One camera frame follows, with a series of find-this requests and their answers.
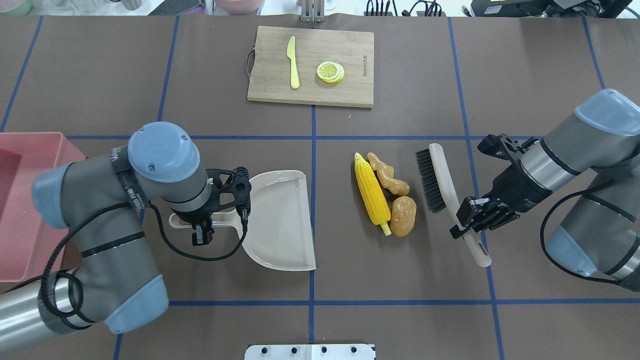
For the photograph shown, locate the yellow toy lemon slices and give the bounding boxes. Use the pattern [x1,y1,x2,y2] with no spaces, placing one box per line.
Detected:
[316,61,346,84]

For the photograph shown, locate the brown toy potato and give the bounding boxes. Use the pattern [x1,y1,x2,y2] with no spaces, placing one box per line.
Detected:
[390,196,417,237]

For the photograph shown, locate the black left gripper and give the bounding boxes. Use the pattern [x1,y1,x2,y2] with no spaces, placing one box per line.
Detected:
[192,166,252,247]

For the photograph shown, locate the yellow plastic toy knife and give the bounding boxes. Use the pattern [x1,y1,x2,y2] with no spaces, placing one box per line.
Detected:
[286,35,300,90]

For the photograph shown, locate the yellow toy corn cob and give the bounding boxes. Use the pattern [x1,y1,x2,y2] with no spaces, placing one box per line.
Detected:
[354,152,392,236]

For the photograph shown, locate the beige brush black bristles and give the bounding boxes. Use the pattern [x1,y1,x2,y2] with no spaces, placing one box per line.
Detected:
[415,143,492,268]

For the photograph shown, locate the pink plastic bin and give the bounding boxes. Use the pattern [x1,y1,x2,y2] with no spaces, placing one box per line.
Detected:
[0,132,86,283]

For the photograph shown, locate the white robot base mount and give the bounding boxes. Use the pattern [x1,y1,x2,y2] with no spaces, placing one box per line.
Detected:
[244,343,377,360]

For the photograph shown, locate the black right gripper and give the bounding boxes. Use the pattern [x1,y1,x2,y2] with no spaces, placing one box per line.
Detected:
[449,133,547,239]

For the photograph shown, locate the tan toy ginger root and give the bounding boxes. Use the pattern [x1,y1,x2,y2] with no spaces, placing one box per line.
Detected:
[366,152,410,197]

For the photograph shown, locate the pink bowl of beads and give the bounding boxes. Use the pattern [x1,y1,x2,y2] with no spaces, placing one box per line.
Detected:
[212,0,265,15]

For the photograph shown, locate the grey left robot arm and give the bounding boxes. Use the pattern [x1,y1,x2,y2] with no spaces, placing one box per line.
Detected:
[1,121,252,354]

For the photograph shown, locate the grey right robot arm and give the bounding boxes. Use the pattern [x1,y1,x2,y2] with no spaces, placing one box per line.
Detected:
[450,88,640,294]

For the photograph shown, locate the beige plastic dustpan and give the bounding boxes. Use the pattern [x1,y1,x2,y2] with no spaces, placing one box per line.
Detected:
[169,170,316,271]

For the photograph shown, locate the bamboo cutting board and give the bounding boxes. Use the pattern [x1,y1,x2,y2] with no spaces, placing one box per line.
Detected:
[247,25,375,109]

